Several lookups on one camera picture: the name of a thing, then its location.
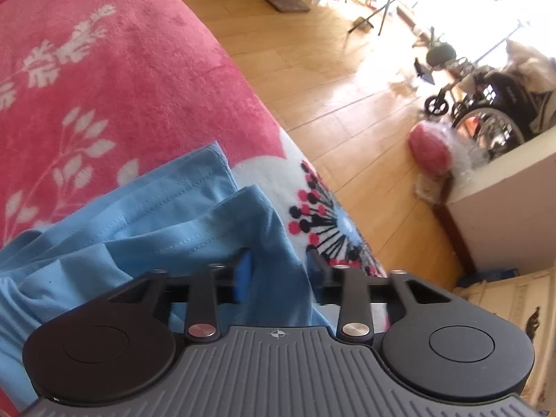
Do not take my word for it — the cream carved furniture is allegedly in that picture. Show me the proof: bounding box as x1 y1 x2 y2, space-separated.
452 268 556 415

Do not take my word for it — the red bundle in plastic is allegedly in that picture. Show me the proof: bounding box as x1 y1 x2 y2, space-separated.
407 121 455 177

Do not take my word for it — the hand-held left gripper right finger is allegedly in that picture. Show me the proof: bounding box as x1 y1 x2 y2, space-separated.
306 249 451 344

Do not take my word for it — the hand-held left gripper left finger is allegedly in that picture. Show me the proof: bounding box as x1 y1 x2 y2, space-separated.
106 247 253 343

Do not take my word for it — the light blue t-shirt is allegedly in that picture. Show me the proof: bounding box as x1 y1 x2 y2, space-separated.
0 140 332 406

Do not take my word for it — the pink floral blanket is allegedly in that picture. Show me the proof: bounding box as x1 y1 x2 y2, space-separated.
0 0 388 279

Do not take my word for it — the white cabinet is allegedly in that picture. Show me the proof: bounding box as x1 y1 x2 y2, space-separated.
433 127 556 279

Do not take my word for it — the cream cloth bundle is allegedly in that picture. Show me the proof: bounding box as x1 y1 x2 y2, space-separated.
505 38 556 94

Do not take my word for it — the wheelchair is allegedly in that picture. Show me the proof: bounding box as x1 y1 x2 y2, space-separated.
414 38 556 158

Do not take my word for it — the brown floor mat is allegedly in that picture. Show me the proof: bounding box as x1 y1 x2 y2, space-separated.
255 0 312 14

